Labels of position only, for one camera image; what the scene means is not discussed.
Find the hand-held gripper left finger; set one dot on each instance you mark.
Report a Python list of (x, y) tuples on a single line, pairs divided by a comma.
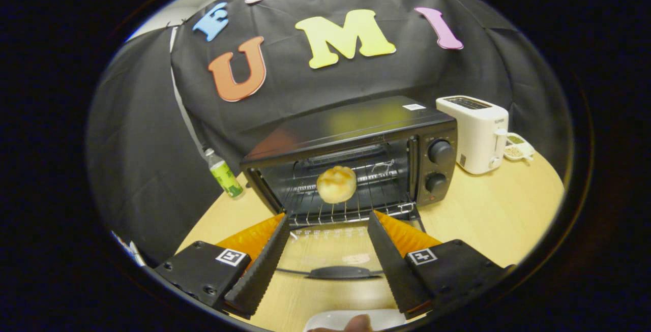
[(259, 271)]

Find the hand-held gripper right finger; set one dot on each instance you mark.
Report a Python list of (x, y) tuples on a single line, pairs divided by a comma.
[(399, 271)]

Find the golden bread bun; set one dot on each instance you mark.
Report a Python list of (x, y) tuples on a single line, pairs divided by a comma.
[(335, 184)]

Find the black toaster oven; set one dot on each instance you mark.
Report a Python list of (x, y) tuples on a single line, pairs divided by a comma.
[(356, 118)]

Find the white toaster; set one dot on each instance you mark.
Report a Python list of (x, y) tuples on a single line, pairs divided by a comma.
[(473, 139)]

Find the white plate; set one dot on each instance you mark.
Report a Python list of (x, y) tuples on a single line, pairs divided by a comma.
[(325, 319)]

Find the green label water bottle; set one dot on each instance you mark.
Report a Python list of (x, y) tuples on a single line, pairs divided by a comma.
[(226, 177)]

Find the white divided snack dish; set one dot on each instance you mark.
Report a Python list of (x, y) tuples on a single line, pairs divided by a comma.
[(514, 151)]

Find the black backdrop cloth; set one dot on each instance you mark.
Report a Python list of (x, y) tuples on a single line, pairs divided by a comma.
[(142, 144)]

